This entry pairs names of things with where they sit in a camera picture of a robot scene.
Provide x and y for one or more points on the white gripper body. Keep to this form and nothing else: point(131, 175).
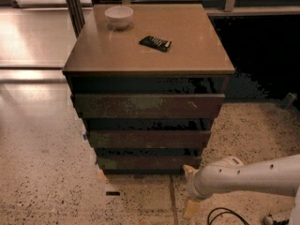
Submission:
point(192, 187)

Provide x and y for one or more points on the white bowl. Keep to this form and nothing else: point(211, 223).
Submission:
point(119, 17)

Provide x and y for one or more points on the black remote control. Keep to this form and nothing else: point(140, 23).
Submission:
point(156, 43)

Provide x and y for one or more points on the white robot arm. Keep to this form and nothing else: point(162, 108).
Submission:
point(278, 176)

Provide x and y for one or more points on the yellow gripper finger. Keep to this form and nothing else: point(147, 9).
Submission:
point(191, 208)
point(189, 172)

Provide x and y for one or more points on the grey power strip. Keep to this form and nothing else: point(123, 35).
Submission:
point(275, 220)

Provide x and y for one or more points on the drawer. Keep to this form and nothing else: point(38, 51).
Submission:
point(148, 138)
point(148, 106)
point(146, 163)

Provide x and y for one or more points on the brown drawer cabinet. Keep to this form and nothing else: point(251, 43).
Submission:
point(109, 62)

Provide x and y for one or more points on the middle drawer front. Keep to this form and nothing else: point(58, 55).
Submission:
point(148, 138)

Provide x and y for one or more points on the top drawer front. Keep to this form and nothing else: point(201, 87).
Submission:
point(148, 106)

